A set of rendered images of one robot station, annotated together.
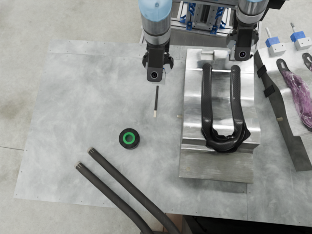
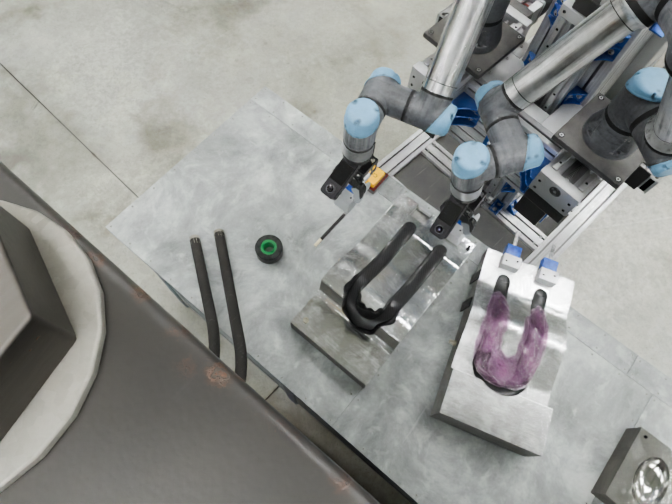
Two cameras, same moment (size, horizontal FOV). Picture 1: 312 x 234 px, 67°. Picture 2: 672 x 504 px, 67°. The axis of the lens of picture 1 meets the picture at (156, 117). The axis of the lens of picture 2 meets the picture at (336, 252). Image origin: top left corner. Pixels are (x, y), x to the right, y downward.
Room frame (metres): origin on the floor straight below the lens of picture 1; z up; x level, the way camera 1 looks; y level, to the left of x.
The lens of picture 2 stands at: (-0.25, -0.26, 2.19)
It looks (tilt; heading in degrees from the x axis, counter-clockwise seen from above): 68 degrees down; 21
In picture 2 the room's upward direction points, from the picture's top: 6 degrees clockwise
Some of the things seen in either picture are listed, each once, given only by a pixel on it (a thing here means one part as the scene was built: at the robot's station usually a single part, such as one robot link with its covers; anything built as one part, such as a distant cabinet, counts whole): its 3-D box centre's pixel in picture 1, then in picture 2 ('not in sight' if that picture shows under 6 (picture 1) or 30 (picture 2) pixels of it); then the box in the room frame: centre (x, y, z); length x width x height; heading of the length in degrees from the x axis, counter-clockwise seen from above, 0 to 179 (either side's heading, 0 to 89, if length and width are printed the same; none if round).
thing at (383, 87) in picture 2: not in sight; (384, 96); (0.51, -0.05, 1.25); 0.11 x 0.11 x 0.08; 2
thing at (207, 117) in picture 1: (223, 103); (394, 276); (0.24, -0.25, 0.92); 0.35 x 0.16 x 0.09; 167
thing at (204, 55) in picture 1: (206, 56); (420, 217); (0.46, -0.24, 0.87); 0.05 x 0.05 x 0.04; 77
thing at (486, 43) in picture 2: not in sight; (480, 21); (1.02, -0.15, 1.09); 0.15 x 0.15 x 0.10
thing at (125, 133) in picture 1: (129, 139); (269, 249); (0.19, 0.12, 0.82); 0.08 x 0.08 x 0.04
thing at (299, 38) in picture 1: (297, 35); (548, 264); (0.50, -0.63, 0.86); 0.13 x 0.05 x 0.05; 4
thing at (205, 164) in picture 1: (217, 112); (385, 283); (0.23, -0.23, 0.87); 0.50 x 0.26 x 0.14; 167
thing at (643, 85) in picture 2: not in sight; (646, 99); (0.84, -0.62, 1.20); 0.13 x 0.12 x 0.14; 38
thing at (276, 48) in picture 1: (271, 41); (512, 250); (0.50, -0.52, 0.86); 0.13 x 0.05 x 0.05; 4
